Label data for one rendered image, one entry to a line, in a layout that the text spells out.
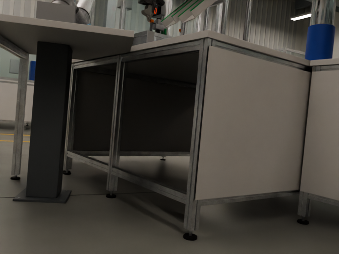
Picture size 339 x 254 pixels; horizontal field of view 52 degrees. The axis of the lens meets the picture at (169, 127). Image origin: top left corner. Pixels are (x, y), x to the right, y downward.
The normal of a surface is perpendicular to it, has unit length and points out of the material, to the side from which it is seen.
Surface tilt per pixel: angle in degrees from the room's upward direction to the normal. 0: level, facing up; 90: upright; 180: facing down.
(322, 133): 90
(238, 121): 90
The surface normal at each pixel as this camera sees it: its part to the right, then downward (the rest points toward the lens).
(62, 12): 0.17, 0.04
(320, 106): -0.80, -0.05
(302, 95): 0.60, 0.07
